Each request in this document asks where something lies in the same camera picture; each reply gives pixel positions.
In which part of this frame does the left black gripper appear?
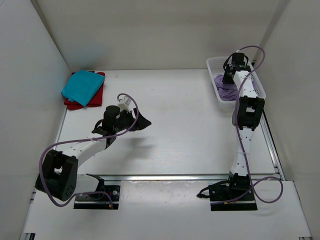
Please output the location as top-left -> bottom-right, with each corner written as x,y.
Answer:
113,108 -> 151,133

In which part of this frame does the lavender t-shirt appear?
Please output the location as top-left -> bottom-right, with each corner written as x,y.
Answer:
214,74 -> 238,102

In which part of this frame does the red t-shirt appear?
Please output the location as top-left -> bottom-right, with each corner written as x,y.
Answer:
64,71 -> 105,110

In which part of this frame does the teal t-shirt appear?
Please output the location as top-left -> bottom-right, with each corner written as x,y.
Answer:
61,70 -> 105,107

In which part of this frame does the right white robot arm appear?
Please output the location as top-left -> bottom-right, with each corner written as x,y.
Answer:
222,52 -> 265,200

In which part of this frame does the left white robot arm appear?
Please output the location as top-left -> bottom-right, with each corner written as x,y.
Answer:
41,105 -> 152,202

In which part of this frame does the white plastic basket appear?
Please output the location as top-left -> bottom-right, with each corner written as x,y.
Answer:
206,56 -> 267,109

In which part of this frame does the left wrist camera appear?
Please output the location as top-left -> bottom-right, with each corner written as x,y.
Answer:
117,96 -> 132,112

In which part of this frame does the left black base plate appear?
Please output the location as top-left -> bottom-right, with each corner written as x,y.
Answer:
73,181 -> 121,211

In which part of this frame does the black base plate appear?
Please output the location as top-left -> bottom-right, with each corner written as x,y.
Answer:
73,181 -> 121,211
196,181 -> 258,212

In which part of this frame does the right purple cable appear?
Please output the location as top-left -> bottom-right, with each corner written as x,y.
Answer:
234,45 -> 284,203

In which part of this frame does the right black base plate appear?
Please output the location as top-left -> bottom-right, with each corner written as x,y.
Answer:
196,181 -> 258,212

